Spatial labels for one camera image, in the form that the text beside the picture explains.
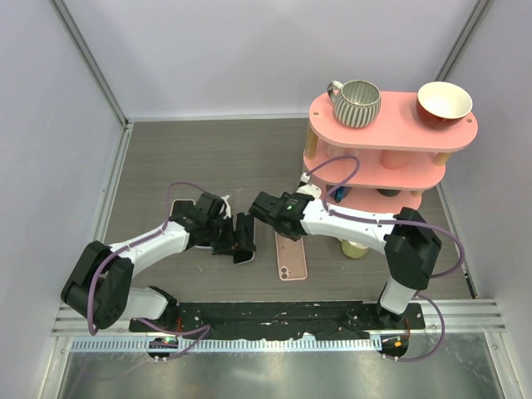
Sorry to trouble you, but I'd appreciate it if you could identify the pink phone case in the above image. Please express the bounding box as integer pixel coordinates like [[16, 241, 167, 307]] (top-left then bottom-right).
[[275, 234, 308, 282]]

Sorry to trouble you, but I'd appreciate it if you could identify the lilac phone case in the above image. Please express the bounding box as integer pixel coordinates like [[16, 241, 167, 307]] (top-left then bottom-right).
[[195, 245, 255, 265]]

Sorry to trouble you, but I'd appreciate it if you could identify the red white bowl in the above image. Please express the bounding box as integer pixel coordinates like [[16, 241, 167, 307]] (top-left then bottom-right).
[[416, 81, 473, 130]]

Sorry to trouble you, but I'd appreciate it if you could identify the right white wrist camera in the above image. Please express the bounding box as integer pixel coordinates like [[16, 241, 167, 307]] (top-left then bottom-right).
[[296, 172, 322, 200]]

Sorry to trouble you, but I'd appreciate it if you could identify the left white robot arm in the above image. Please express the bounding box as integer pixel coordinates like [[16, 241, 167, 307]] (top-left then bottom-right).
[[61, 193, 256, 332]]

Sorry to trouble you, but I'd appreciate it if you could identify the dark cup bottom shelf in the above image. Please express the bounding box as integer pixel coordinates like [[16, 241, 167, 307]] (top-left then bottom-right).
[[377, 189, 401, 198]]

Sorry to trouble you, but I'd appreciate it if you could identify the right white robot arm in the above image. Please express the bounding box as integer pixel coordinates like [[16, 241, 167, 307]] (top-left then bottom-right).
[[249, 191, 441, 328]]

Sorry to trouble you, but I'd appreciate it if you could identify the black mounting plate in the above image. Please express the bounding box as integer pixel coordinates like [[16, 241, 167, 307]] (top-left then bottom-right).
[[122, 301, 426, 341]]

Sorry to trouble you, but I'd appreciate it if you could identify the white slotted cable duct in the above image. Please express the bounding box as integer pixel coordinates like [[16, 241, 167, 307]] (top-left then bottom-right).
[[70, 335, 382, 353]]

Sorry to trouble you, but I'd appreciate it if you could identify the blue cup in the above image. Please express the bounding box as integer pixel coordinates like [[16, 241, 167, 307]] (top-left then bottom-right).
[[329, 186, 351, 204]]

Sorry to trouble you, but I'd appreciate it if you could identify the grey striped mug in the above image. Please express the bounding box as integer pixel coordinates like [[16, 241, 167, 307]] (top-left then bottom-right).
[[327, 80, 382, 129]]

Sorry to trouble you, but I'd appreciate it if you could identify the beige phone case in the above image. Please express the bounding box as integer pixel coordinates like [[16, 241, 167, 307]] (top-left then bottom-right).
[[170, 199, 197, 219]]

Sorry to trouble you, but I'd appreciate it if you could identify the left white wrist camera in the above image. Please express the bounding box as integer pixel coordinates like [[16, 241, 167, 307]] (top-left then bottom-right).
[[220, 195, 232, 219]]

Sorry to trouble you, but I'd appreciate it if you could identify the black phone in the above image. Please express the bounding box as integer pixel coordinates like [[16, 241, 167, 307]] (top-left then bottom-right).
[[233, 251, 254, 264]]

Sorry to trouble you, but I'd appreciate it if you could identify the yellow green mug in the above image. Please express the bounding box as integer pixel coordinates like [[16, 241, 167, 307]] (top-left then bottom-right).
[[341, 240, 369, 259]]

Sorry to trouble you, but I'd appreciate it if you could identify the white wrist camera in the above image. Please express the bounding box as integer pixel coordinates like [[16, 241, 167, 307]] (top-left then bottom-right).
[[296, 172, 322, 200], [220, 195, 232, 219]]

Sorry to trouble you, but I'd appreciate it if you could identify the pink three-tier shelf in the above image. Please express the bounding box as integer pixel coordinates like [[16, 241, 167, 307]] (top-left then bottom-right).
[[303, 91, 478, 213]]

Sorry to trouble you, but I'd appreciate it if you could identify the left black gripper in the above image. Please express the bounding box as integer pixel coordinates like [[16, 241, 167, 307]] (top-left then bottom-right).
[[206, 213, 255, 255]]

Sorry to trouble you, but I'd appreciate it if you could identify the clear pink glass cup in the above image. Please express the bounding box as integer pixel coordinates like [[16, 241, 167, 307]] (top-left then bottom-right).
[[325, 145, 358, 159]]

